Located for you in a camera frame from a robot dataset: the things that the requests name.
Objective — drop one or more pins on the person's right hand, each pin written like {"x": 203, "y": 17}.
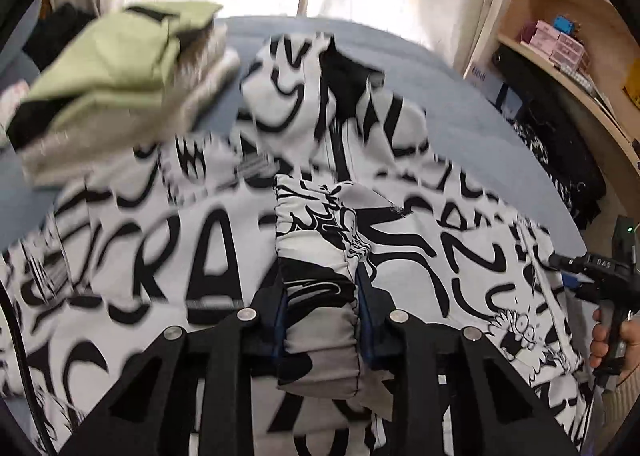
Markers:
{"x": 629, "y": 333}

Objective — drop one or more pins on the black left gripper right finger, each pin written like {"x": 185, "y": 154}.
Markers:
{"x": 450, "y": 382}

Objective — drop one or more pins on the black garment at headboard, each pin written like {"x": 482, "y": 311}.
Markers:
{"x": 52, "y": 34}

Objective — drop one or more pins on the green folded garment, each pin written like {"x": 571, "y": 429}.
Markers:
{"x": 124, "y": 61}

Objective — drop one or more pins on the blue bed sheet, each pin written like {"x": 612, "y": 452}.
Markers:
{"x": 462, "y": 125}

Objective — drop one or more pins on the wooden shelf unit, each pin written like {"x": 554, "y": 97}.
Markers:
{"x": 602, "y": 100}

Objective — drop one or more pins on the black white graffiti print garment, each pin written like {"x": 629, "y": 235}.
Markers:
{"x": 326, "y": 172}

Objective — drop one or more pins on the pink boxes on shelf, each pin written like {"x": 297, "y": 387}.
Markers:
{"x": 556, "y": 46}

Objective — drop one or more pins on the beige folded garment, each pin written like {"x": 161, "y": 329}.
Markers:
{"x": 76, "y": 148}

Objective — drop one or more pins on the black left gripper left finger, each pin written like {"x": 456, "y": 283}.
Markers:
{"x": 189, "y": 392}

